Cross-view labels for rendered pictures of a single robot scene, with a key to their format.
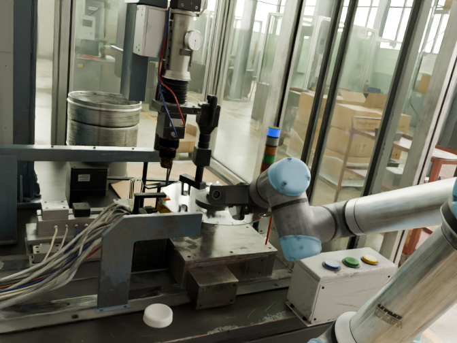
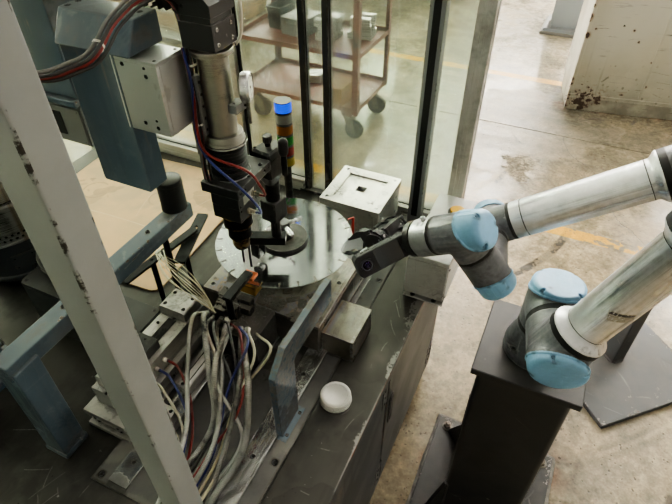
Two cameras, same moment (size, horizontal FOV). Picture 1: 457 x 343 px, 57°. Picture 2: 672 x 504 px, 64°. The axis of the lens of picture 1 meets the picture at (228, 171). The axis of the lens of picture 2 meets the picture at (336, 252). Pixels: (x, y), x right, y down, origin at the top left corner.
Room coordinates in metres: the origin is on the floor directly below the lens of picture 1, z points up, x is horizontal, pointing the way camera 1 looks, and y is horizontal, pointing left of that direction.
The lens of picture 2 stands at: (0.32, 0.50, 1.80)
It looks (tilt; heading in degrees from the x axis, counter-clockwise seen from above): 42 degrees down; 325
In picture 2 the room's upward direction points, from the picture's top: straight up
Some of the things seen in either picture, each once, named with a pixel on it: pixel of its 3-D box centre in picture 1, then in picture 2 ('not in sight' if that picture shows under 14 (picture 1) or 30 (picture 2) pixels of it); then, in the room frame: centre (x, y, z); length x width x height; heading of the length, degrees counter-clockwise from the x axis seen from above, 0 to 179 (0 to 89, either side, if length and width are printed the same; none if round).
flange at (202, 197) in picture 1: (213, 197); (284, 234); (1.21, 0.03, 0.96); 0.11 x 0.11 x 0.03
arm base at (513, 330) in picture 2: not in sight; (539, 334); (0.72, -0.36, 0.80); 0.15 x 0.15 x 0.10
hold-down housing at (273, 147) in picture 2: (205, 131); (271, 179); (1.15, 0.08, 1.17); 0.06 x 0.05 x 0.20; 111
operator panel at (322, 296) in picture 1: (341, 284); (441, 247); (1.06, -0.37, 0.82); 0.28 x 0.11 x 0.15; 120
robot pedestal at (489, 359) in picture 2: not in sight; (503, 428); (0.72, -0.36, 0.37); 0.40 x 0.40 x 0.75; 30
